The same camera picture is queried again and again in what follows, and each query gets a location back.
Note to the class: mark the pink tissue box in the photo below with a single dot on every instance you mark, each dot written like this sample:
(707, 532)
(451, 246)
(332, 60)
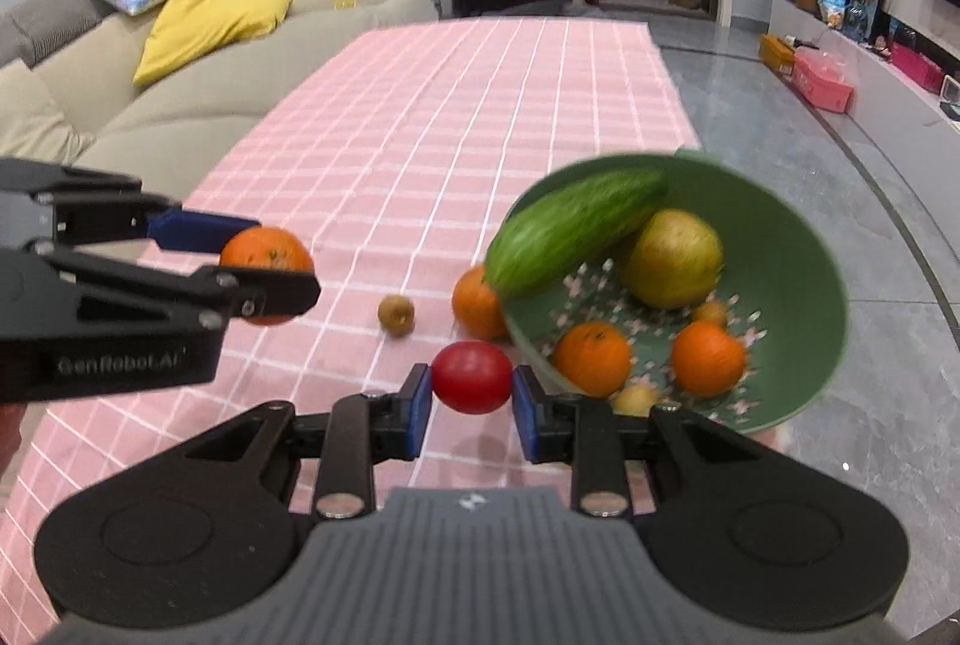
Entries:
(823, 82)

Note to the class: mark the red tomato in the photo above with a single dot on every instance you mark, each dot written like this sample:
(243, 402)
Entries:
(472, 379)

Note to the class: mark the beige sofa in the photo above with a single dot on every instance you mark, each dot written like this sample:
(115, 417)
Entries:
(225, 105)

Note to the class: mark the green colander bowl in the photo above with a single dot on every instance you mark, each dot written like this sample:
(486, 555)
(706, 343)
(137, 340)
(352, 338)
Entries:
(795, 285)

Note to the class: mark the grey cushion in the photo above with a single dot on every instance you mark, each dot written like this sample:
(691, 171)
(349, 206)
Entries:
(49, 22)

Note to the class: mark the magenta box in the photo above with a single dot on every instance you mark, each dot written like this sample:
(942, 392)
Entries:
(916, 67)

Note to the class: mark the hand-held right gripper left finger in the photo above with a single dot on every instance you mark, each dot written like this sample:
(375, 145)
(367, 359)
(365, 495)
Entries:
(418, 409)

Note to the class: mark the green cucumber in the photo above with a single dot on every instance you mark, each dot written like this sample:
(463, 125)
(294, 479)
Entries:
(570, 232)

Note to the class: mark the orange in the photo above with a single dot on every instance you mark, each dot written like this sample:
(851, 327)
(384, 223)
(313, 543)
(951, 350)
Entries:
(592, 360)
(266, 247)
(709, 360)
(476, 307)

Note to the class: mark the yellow pillow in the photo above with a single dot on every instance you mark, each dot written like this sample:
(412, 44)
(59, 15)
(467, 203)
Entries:
(210, 26)

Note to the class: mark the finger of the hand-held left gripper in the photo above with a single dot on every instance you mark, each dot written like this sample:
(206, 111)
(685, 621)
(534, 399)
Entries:
(277, 292)
(199, 229)

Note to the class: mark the pink checked tablecloth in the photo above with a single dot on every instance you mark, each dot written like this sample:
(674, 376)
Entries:
(450, 112)

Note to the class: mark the yellow-green pear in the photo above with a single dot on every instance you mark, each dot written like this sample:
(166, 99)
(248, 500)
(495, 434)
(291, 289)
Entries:
(675, 259)

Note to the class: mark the blue snack bag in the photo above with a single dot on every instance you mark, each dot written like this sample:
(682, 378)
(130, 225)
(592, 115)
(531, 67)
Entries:
(829, 4)

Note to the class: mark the yellow box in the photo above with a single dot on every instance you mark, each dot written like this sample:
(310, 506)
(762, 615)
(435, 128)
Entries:
(777, 52)

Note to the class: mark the small brown longan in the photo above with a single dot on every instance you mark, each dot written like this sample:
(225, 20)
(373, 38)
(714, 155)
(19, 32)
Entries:
(396, 315)
(711, 313)
(636, 401)

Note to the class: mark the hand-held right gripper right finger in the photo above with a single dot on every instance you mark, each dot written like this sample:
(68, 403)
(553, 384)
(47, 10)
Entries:
(525, 420)

